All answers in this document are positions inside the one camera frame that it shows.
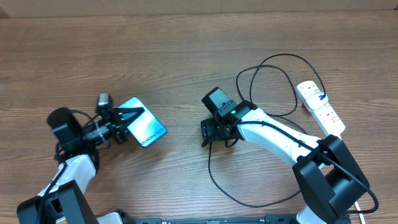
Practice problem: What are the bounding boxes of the white power strip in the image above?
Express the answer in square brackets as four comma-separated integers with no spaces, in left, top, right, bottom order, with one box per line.
[295,81,345,138]

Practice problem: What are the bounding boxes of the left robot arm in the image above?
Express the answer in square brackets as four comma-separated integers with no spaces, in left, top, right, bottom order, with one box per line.
[17,106,144,223]

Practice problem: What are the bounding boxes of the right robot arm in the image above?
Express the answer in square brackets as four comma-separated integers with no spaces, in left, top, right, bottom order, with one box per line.
[201,87,369,223]

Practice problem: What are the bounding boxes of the white charger plug adapter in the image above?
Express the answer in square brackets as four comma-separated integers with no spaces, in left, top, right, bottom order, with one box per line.
[305,92,329,111]

